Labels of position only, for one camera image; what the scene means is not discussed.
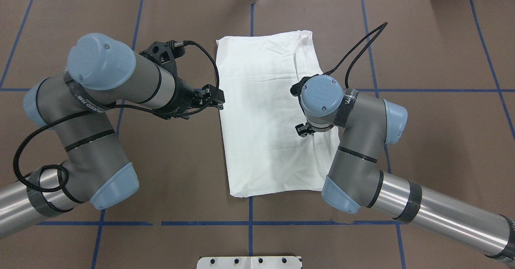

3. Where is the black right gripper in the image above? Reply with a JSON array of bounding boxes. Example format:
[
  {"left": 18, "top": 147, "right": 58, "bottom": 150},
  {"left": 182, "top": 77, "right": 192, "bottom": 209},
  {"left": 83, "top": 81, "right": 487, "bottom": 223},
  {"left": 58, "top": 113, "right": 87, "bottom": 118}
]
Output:
[{"left": 295, "top": 118, "right": 334, "bottom": 138}]

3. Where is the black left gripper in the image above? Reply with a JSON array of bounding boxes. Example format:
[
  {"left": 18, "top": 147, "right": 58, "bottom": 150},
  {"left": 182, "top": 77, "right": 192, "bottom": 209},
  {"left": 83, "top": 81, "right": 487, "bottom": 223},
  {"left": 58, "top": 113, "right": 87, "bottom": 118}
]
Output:
[{"left": 167, "top": 78, "right": 225, "bottom": 119}]

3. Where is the white long-sleeve printed shirt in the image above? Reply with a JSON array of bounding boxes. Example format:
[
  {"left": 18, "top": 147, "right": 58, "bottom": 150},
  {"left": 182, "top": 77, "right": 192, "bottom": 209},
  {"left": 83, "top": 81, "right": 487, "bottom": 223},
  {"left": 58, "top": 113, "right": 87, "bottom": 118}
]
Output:
[{"left": 216, "top": 30, "right": 340, "bottom": 198}]

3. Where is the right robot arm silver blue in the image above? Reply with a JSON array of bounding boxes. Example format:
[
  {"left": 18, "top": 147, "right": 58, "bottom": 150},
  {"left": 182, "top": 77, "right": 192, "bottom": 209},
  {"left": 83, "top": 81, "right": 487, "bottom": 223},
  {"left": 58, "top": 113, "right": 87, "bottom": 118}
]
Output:
[{"left": 289, "top": 76, "right": 514, "bottom": 269}]

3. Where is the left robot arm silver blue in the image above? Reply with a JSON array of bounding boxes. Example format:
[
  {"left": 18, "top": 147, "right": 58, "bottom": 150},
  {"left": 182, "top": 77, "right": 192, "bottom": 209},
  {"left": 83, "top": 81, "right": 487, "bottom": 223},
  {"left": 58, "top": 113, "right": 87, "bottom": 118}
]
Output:
[{"left": 0, "top": 33, "right": 225, "bottom": 238}]

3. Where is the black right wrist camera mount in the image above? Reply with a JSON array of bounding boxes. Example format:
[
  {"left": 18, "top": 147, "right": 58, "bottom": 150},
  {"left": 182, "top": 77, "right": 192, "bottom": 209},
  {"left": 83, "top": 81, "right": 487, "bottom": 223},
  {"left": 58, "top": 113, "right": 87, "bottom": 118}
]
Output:
[{"left": 289, "top": 77, "right": 309, "bottom": 97}]

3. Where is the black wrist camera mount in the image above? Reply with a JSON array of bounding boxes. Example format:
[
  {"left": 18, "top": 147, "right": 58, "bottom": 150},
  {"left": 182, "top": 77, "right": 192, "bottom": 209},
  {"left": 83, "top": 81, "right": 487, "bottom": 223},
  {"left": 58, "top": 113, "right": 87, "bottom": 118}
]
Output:
[
  {"left": 139, "top": 40, "right": 185, "bottom": 76},
  {"left": 289, "top": 77, "right": 309, "bottom": 97}
]

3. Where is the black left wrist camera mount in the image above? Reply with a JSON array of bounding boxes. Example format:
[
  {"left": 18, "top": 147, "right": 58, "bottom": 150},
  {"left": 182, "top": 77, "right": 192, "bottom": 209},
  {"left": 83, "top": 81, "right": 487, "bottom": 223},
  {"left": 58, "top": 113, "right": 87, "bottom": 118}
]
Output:
[{"left": 139, "top": 40, "right": 185, "bottom": 76}]

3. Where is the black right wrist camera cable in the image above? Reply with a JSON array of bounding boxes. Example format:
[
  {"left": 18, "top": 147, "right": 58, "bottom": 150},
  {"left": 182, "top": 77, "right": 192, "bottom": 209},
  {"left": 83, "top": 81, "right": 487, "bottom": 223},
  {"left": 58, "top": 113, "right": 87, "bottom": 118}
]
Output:
[{"left": 322, "top": 22, "right": 389, "bottom": 90}]

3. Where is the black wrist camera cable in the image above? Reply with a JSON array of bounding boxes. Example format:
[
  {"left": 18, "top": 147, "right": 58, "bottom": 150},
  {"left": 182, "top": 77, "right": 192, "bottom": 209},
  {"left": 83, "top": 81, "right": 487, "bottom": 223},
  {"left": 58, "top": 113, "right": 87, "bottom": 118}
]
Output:
[
  {"left": 322, "top": 22, "right": 389, "bottom": 90},
  {"left": 13, "top": 40, "right": 220, "bottom": 193}
]

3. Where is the white pedestal column with base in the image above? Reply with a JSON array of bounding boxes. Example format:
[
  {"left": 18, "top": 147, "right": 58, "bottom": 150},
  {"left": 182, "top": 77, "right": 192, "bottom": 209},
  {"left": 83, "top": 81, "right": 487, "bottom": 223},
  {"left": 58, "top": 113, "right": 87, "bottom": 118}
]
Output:
[{"left": 196, "top": 256, "right": 303, "bottom": 269}]

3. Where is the black left wrist camera cable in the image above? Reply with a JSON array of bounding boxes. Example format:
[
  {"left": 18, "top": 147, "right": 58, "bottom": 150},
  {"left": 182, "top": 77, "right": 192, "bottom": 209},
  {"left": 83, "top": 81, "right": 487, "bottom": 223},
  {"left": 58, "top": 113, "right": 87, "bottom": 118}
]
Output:
[{"left": 13, "top": 40, "right": 220, "bottom": 193}]

